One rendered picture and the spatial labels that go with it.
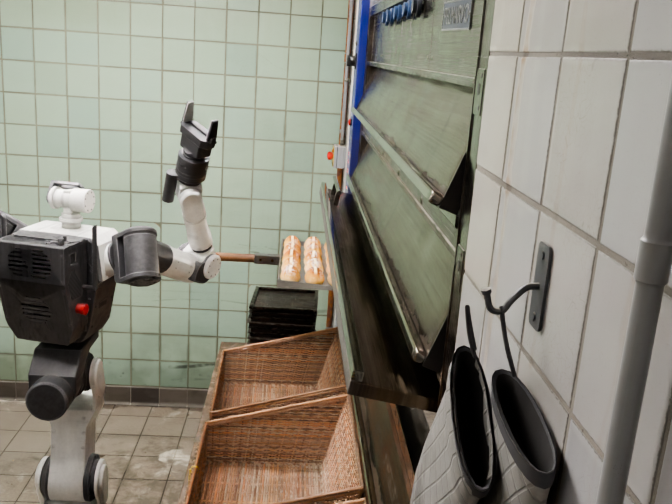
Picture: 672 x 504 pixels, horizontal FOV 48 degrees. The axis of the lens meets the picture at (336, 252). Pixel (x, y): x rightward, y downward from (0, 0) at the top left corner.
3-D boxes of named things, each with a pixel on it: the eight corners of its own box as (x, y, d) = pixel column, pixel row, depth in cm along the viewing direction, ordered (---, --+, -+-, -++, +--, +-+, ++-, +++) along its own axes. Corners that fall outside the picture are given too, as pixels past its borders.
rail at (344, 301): (320, 186, 294) (325, 187, 294) (350, 380, 121) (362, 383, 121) (321, 181, 293) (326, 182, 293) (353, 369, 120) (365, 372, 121)
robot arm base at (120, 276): (171, 283, 210) (150, 275, 199) (130, 293, 213) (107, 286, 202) (166, 233, 214) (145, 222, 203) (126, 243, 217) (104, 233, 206)
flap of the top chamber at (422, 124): (361, 115, 287) (382, 66, 283) (453, 213, 114) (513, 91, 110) (350, 110, 287) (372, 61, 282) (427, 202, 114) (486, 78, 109)
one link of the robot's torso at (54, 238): (91, 365, 197) (89, 233, 188) (-26, 348, 202) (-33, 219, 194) (140, 328, 225) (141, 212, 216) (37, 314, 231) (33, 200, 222)
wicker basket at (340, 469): (346, 466, 254) (352, 391, 247) (359, 579, 199) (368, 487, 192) (201, 461, 251) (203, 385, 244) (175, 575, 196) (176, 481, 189)
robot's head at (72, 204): (83, 223, 207) (83, 191, 205) (49, 219, 209) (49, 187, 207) (95, 218, 213) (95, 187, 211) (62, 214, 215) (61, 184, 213)
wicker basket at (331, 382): (336, 387, 313) (341, 325, 306) (348, 458, 259) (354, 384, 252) (219, 383, 309) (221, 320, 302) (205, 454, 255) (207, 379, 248)
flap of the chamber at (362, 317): (318, 192, 294) (368, 204, 296) (346, 394, 122) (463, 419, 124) (320, 186, 294) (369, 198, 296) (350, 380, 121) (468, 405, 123)
